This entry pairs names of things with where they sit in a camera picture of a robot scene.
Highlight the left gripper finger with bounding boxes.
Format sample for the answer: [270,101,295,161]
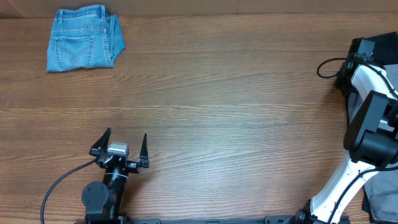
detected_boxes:
[139,133,149,168]
[89,128,111,156]

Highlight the grey shorts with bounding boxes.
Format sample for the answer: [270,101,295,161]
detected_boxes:
[347,64,397,223]

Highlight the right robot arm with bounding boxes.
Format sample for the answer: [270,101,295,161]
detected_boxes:
[292,58,397,223]

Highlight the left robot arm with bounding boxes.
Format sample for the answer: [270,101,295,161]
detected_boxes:
[81,128,149,224]

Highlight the folded blue denim jeans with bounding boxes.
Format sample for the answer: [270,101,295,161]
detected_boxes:
[46,4,126,72]

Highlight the black shirt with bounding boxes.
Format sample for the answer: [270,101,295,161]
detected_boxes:
[335,32,397,98]

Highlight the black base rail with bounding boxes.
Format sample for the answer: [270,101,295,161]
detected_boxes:
[74,215,351,224]

